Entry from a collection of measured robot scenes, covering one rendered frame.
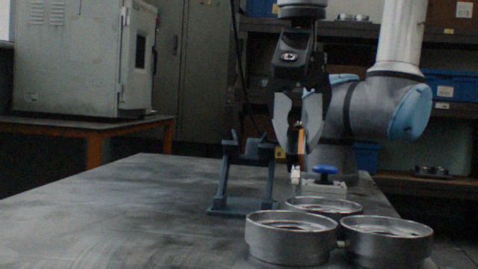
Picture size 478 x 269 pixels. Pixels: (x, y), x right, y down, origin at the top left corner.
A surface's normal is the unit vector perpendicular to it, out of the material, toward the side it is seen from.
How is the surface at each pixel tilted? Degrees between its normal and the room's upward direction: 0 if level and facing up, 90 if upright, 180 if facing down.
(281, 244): 90
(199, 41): 90
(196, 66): 90
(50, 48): 90
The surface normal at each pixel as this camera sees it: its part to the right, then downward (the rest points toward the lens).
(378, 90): -0.63, -0.14
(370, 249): -0.50, 0.03
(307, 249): 0.26, 0.09
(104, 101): -0.12, 0.06
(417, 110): 0.79, 0.23
